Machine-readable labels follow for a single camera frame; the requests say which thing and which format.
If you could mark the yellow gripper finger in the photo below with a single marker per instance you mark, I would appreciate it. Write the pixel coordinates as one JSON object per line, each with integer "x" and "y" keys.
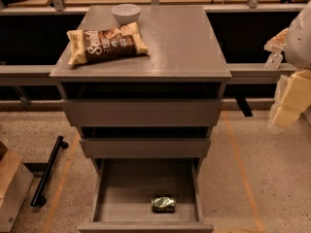
{"x": 277, "y": 43}
{"x": 292, "y": 98}

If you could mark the green soda can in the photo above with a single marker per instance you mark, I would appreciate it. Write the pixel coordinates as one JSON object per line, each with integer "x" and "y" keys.
{"x": 163, "y": 204}

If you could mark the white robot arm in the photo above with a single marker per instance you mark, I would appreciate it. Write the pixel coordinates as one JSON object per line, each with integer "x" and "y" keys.
{"x": 297, "y": 49}

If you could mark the grey drawer cabinet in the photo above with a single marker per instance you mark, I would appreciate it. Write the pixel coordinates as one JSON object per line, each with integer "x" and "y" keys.
{"x": 184, "y": 62}

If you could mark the grey open bottom drawer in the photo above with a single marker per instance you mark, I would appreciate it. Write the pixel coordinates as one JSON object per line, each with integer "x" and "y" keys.
{"x": 125, "y": 189}

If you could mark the grey middle drawer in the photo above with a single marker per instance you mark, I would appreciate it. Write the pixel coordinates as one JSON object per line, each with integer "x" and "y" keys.
{"x": 145, "y": 148}

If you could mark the grey top drawer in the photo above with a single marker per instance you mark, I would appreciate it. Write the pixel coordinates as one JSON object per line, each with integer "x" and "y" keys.
{"x": 142, "y": 113}

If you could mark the clear sanitizer bottle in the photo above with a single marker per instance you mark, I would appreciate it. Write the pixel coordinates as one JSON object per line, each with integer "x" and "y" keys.
{"x": 274, "y": 60}

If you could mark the brown yellow chip bag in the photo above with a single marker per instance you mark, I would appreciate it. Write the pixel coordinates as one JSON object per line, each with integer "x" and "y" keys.
{"x": 88, "y": 46}

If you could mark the white bowl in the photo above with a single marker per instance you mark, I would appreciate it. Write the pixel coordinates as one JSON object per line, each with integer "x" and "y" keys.
{"x": 126, "y": 13}

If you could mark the black metal bar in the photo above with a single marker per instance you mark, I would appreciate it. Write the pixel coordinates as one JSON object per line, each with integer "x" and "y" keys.
{"x": 39, "y": 198}

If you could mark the cardboard box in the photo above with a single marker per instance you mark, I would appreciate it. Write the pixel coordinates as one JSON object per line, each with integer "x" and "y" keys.
{"x": 15, "y": 180}

